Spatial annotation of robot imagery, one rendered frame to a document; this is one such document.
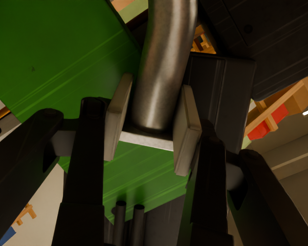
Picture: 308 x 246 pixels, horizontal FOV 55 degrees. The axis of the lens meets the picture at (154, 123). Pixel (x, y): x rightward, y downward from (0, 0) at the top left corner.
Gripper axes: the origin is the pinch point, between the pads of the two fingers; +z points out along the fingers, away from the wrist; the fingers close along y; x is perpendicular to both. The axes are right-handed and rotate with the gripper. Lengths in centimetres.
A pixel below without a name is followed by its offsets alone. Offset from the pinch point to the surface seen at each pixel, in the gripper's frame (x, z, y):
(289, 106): -100, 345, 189
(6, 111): -11.1, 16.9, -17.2
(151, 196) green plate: -9.8, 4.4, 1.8
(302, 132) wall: -294, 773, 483
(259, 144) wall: -371, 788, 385
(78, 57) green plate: 1.4, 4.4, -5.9
